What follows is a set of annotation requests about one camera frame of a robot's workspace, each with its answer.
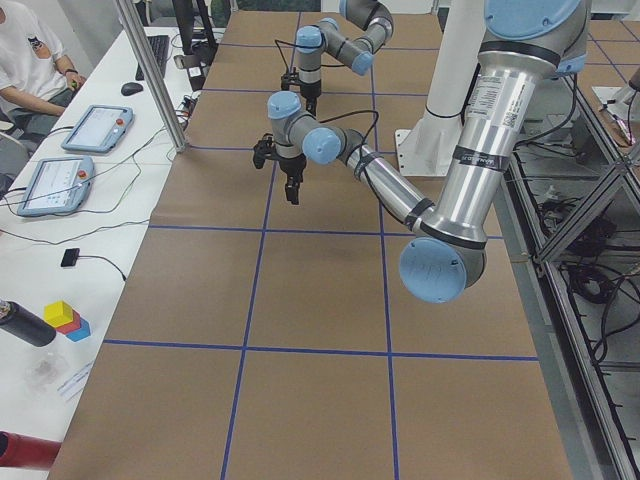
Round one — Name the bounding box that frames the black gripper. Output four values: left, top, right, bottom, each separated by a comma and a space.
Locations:
300, 81, 321, 115
279, 156, 307, 205

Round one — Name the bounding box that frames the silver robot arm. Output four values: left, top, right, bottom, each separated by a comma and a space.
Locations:
253, 1, 591, 303
293, 0, 394, 114

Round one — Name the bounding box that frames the brown paper table mat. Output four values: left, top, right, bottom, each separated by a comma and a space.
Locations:
51, 12, 571, 479

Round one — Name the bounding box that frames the black keyboard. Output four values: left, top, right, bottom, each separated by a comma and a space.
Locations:
147, 35, 170, 77

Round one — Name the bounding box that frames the black computer mouse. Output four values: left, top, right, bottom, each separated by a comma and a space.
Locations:
120, 82, 144, 97

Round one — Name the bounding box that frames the upper blue teach pendant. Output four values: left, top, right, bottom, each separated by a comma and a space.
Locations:
61, 105, 134, 154

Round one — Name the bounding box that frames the blue teach pendant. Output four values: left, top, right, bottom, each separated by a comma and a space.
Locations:
61, 105, 134, 154
17, 156, 95, 217

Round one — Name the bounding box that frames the small black box device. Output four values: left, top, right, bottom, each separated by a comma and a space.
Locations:
60, 248, 80, 268

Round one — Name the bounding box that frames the lower blue teach pendant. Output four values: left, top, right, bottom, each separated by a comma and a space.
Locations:
17, 156, 95, 217

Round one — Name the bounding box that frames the blue block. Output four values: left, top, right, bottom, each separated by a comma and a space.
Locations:
65, 318, 91, 342

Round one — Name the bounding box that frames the red block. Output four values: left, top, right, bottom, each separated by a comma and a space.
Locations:
56, 310, 82, 335

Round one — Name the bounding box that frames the yellow block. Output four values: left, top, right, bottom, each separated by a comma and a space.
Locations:
44, 301, 74, 330

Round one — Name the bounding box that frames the person in white shirt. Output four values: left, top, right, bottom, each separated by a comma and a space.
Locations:
1, 1, 86, 142

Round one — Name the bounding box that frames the black cylinder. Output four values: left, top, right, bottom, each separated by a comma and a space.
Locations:
1, 300, 56, 347

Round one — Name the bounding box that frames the red cylinder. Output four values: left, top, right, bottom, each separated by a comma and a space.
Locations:
1, 431, 61, 470

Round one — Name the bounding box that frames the black camera cable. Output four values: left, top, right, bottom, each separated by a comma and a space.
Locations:
317, 109, 379, 156
273, 38, 301, 76

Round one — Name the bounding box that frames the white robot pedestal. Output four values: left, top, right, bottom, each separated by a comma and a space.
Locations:
396, 0, 486, 177

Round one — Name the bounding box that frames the aluminium frame post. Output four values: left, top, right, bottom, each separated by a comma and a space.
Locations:
114, 0, 187, 153

